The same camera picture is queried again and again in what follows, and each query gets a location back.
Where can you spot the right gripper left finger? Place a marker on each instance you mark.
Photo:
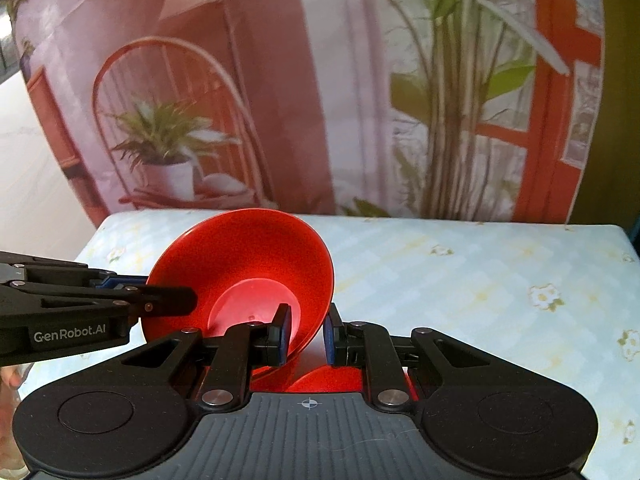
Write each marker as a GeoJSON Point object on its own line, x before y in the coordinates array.
{"type": "Point", "coordinates": [254, 344]}

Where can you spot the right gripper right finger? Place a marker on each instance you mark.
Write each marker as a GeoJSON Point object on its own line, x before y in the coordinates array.
{"type": "Point", "coordinates": [360, 343]}

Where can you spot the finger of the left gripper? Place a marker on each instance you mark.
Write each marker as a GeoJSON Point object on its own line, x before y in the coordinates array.
{"type": "Point", "coordinates": [120, 281]}
{"type": "Point", "coordinates": [150, 300]}

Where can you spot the red bowl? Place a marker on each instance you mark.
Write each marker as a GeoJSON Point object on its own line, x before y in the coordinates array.
{"type": "Point", "coordinates": [299, 375]}
{"type": "Point", "coordinates": [242, 265]}

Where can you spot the person's left hand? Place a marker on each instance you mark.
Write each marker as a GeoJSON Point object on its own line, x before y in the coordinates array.
{"type": "Point", "coordinates": [13, 376]}

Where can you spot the printed backdrop curtain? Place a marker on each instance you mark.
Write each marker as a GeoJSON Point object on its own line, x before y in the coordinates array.
{"type": "Point", "coordinates": [475, 110]}

